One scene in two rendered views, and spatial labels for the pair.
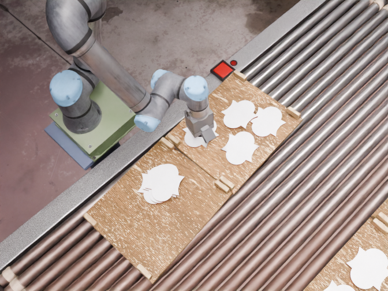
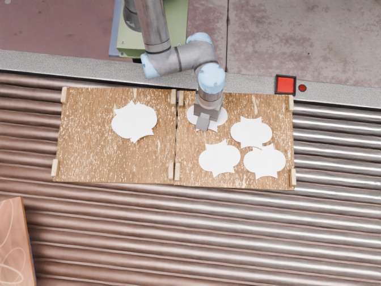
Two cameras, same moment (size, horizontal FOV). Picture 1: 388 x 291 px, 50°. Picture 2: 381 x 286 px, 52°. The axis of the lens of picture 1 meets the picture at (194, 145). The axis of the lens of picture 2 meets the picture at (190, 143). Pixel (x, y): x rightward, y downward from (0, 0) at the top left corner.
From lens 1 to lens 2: 0.49 m
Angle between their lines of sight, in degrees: 18
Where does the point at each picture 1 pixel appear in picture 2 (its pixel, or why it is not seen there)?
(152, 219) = (101, 139)
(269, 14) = not seen: outside the picture
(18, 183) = (106, 21)
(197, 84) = (212, 75)
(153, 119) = (153, 68)
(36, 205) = (101, 47)
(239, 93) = (273, 116)
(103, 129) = not seen: hidden behind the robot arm
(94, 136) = (134, 38)
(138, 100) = (151, 42)
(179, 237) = (103, 171)
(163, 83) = (193, 47)
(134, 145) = not seen: hidden behind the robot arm
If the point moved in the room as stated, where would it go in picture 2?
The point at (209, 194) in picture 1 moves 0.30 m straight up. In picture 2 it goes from (157, 165) to (149, 139)
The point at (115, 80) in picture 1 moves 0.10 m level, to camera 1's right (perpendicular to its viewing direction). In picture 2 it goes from (142, 8) to (169, 30)
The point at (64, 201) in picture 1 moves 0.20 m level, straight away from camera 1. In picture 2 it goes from (67, 64) to (74, 19)
